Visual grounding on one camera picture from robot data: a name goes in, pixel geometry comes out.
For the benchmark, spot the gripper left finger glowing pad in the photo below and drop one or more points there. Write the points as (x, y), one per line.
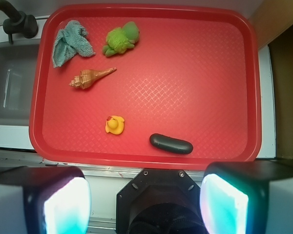
(44, 200)

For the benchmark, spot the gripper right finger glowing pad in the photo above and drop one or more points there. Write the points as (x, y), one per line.
(248, 197)

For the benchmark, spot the green plush animal toy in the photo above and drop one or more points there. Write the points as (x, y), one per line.
(120, 39)

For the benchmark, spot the black oblong stone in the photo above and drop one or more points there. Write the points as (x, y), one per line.
(169, 144)

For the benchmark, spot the grey sink basin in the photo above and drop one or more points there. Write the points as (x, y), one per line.
(17, 72)

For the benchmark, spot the yellow rubber duck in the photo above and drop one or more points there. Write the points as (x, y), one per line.
(114, 125)

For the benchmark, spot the brown spiral seashell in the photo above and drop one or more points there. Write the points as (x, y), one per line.
(88, 77)

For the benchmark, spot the red plastic tray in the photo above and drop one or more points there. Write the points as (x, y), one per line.
(193, 75)

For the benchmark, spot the teal knitted cloth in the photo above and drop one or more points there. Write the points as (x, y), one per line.
(70, 41)

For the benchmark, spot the black sink faucet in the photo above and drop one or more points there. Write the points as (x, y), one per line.
(18, 22)

